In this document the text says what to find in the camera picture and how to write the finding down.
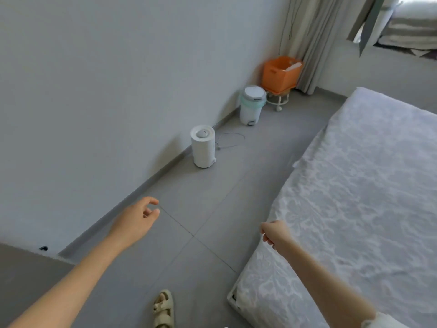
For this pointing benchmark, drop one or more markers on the grey door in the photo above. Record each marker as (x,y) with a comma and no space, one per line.
(20,276)

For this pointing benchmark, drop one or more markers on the grey curtain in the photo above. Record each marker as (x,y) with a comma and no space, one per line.
(314,37)

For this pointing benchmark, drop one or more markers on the person's left hand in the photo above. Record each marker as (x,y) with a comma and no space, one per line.
(135,222)

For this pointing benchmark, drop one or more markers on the person's left forearm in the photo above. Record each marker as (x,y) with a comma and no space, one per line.
(61,290)

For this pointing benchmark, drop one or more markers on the person's white shirt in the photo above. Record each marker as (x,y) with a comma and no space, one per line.
(382,320)

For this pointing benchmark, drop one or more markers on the blue-grey cloth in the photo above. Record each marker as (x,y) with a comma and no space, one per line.
(362,201)

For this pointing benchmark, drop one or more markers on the person's right forearm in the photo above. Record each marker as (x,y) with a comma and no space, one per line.
(328,290)

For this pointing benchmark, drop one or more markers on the floral white pillow grey trim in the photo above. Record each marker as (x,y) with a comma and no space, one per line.
(413,27)

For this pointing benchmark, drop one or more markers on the grey lidded trash can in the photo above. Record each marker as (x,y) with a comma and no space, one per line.
(252,106)

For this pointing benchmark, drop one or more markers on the white cylinder appliance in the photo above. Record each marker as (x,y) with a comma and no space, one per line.
(203,147)

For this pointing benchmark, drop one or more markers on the orange plastic basket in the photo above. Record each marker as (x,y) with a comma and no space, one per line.
(280,75)

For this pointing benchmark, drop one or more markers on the folded bedding on windowsill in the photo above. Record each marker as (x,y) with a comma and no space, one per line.
(369,17)

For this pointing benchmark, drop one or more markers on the person's right hand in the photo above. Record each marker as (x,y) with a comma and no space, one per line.
(276,234)

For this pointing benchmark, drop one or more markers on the black door stopper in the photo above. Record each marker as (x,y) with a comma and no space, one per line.
(44,248)

